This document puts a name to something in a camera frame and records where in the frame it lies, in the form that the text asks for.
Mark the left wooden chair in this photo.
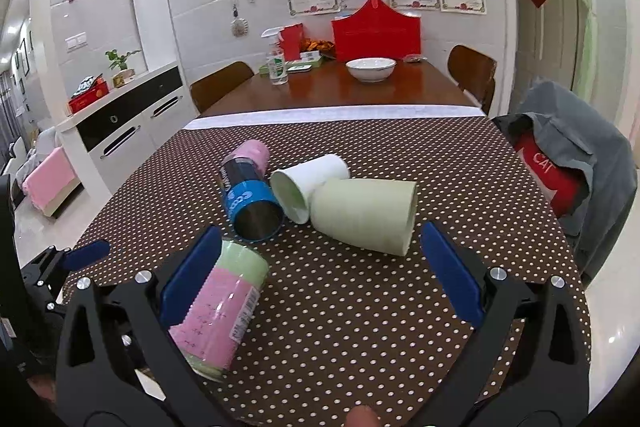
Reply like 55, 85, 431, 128
190, 62, 254, 114

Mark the white paper cup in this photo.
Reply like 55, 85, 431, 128
269, 154, 350, 225

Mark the wooden chair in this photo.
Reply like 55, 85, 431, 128
447, 44, 497, 114
190, 62, 254, 114

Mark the small red box on table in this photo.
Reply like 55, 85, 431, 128
280, 23, 305, 62

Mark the right wooden chair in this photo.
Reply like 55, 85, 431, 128
447, 44, 497, 114

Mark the pale green cup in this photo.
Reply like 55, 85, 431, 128
310, 179, 418, 257

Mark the white wall switch panel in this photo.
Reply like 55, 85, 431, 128
65, 32, 88, 53

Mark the pink and green clear cup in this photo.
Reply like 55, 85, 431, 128
169, 239, 269, 381

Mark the black and blue cup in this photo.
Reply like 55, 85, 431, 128
219, 157, 284, 243

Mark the red box on cabinet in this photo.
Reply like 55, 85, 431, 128
68, 75, 108, 114

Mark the small potted plant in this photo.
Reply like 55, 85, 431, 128
105, 49, 140, 89

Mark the right hand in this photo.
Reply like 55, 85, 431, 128
344, 405, 381, 427

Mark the brown polka dot tablecloth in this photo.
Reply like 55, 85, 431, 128
80, 116, 591, 426

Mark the hanging silver wall ornament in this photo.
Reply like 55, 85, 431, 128
231, 4, 248, 38

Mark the clear spray bottle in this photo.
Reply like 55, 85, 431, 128
262, 27, 288, 86

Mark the grey jacket on chair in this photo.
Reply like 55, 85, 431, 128
492, 78, 638, 284

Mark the white ceramic bowl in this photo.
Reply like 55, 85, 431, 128
346, 57, 396, 83

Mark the white sofa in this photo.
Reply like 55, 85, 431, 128
2, 127, 80, 218

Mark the red gift bag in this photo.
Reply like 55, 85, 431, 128
331, 0, 422, 63

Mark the white sideboard cabinet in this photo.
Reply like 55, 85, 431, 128
56, 62, 196, 205

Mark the green tissue box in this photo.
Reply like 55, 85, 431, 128
258, 57, 323, 76

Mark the red cushion with letters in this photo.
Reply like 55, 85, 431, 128
515, 131, 584, 218

